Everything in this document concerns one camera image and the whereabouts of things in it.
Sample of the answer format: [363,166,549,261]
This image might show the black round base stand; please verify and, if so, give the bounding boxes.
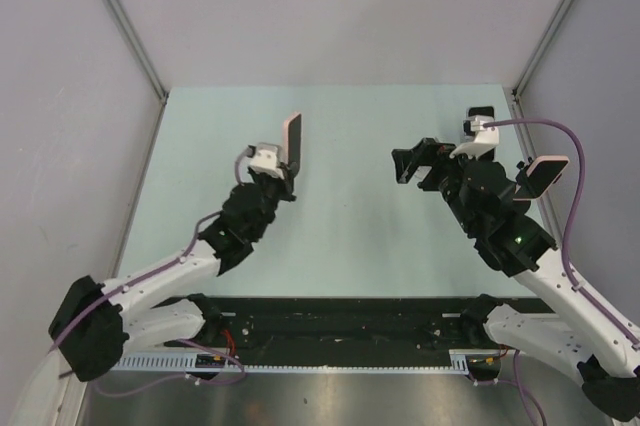
[513,159,538,201]

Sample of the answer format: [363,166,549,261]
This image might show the right aluminium frame post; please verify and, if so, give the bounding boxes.
[511,0,578,98]

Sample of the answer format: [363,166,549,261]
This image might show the left aluminium frame post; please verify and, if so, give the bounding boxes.
[102,0,169,105]

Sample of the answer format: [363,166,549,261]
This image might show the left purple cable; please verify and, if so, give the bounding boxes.
[49,145,261,397]

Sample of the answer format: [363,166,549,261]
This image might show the right aluminium table rail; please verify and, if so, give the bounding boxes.
[503,88,563,245]

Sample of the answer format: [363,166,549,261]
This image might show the white slotted cable duct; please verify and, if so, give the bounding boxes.
[112,343,500,374]

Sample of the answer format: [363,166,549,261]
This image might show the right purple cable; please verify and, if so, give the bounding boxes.
[482,117,640,426]

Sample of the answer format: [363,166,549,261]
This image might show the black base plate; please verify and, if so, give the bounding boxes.
[164,295,561,370]

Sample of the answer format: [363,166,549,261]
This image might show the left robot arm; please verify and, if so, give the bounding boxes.
[48,161,300,383]

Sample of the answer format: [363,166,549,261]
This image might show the pink phone on round stand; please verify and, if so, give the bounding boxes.
[527,155,570,200]

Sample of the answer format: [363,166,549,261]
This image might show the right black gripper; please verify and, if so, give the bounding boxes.
[391,137,485,234]

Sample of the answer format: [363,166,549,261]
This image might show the aluminium frame post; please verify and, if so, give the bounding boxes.
[102,0,169,105]
[511,0,578,98]

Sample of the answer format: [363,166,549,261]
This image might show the pink case phone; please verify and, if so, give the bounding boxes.
[283,112,302,176]

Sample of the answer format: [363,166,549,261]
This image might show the black phone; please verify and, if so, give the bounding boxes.
[467,106,495,120]

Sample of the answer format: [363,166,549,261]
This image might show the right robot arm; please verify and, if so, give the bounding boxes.
[391,138,639,422]

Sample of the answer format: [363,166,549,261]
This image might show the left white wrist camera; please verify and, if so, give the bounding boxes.
[248,143,284,179]

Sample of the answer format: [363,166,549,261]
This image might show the purple cable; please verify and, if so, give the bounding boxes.
[482,117,640,426]
[49,145,261,397]

